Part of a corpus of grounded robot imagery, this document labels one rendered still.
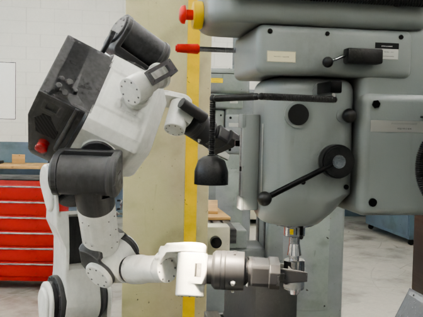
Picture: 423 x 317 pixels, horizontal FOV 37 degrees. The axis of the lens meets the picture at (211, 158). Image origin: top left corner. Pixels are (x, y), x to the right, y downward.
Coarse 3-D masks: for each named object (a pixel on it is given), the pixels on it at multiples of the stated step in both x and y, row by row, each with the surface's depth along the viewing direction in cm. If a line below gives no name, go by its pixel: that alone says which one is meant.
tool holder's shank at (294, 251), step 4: (292, 240) 141; (296, 240) 141; (292, 244) 141; (296, 244) 141; (288, 248) 142; (292, 248) 141; (296, 248) 141; (288, 252) 142; (292, 252) 141; (296, 252) 141; (300, 252) 142; (292, 256) 142; (296, 256) 142
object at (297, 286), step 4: (284, 264) 142; (304, 264) 142; (284, 268) 142; (288, 268) 141; (292, 268) 140; (296, 268) 140; (300, 268) 141; (304, 268) 142; (284, 284) 142; (288, 284) 141; (292, 284) 141; (296, 284) 141; (300, 284) 141; (304, 284) 143; (284, 288) 142; (288, 288) 141; (292, 288) 141; (296, 288) 141; (300, 288) 141
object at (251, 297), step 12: (252, 288) 162; (264, 288) 161; (228, 300) 178; (240, 300) 169; (252, 300) 162; (264, 300) 161; (276, 300) 162; (288, 300) 164; (228, 312) 178; (240, 312) 169; (252, 312) 162; (264, 312) 161; (276, 312) 163; (288, 312) 164
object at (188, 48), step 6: (180, 48) 145; (186, 48) 145; (192, 48) 145; (198, 48) 145; (204, 48) 146; (210, 48) 146; (216, 48) 147; (222, 48) 147; (228, 48) 147; (234, 48) 147
